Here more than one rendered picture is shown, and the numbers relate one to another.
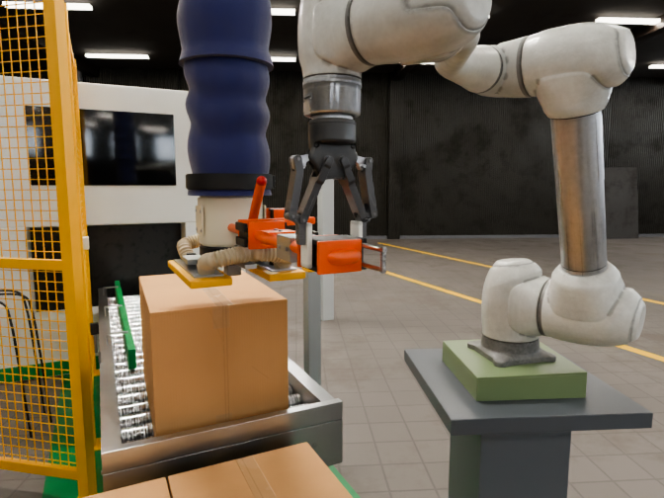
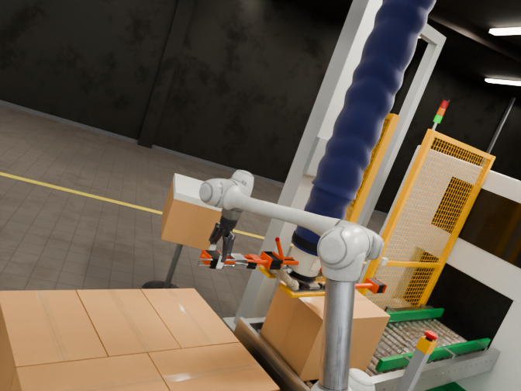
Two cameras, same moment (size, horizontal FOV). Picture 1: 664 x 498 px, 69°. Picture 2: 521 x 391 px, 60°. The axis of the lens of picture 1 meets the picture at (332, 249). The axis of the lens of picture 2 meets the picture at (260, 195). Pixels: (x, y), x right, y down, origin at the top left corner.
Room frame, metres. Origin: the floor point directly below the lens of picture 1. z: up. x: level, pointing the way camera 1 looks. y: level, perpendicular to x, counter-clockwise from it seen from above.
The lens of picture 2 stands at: (0.36, -1.83, 1.94)
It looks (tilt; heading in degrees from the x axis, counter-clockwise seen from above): 12 degrees down; 75
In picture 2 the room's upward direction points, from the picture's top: 20 degrees clockwise
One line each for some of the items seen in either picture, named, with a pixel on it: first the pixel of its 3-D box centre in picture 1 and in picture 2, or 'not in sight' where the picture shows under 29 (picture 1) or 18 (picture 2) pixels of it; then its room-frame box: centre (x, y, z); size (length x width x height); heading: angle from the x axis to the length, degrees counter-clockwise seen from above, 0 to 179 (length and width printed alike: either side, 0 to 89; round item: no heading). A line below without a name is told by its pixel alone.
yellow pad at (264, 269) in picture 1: (265, 261); (310, 287); (1.34, 0.19, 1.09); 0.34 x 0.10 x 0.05; 27
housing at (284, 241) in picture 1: (298, 247); (236, 261); (0.88, 0.06, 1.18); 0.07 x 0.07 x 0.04; 27
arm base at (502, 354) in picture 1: (506, 341); not in sight; (1.36, -0.51, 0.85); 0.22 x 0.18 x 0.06; 12
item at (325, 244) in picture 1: (328, 253); (212, 257); (0.76, 0.01, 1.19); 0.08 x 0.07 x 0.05; 27
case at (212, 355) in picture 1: (207, 342); (323, 326); (1.65, 0.44, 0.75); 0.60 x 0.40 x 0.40; 24
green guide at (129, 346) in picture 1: (115, 313); (389, 313); (2.59, 1.19, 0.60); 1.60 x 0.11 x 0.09; 26
